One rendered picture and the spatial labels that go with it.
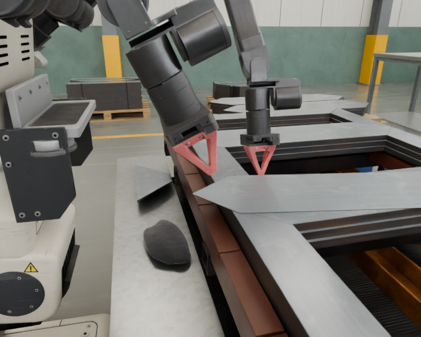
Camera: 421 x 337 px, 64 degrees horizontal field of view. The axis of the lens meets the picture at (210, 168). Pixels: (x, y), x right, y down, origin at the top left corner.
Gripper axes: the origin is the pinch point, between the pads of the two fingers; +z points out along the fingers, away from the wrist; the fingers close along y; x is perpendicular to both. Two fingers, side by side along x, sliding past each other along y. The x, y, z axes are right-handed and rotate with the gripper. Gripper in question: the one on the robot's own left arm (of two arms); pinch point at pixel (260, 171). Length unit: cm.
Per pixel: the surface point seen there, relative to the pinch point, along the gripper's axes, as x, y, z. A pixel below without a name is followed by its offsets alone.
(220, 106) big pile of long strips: -14, 91, -18
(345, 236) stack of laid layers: -7.3, -23.1, 9.5
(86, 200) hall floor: 70, 189, 42
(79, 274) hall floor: 64, 103, 63
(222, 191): 11.8, -7.8, 2.0
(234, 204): 11.0, -13.7, 3.4
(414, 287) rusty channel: -25.5, -20.2, 24.6
